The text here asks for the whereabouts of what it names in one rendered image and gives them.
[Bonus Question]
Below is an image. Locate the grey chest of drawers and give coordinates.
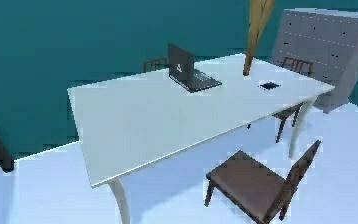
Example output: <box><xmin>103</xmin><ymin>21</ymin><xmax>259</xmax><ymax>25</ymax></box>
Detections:
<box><xmin>270</xmin><ymin>8</ymin><xmax>358</xmax><ymax>114</ymax></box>

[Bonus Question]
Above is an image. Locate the brown wooden chair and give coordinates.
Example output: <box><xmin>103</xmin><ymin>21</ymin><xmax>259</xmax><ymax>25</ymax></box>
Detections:
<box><xmin>246</xmin><ymin>56</ymin><xmax>315</xmax><ymax>144</ymax></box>
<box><xmin>203</xmin><ymin>139</ymin><xmax>322</xmax><ymax>224</ymax></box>
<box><xmin>142</xmin><ymin>56</ymin><xmax>170</xmax><ymax>74</ymax></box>

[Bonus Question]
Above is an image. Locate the black laptop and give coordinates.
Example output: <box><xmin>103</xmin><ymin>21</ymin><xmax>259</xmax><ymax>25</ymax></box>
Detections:
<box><xmin>167</xmin><ymin>42</ymin><xmax>223</xmax><ymax>94</ymax></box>

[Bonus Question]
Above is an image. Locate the white table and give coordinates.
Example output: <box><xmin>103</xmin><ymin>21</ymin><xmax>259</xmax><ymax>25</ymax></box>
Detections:
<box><xmin>67</xmin><ymin>53</ymin><xmax>336</xmax><ymax>224</ymax></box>

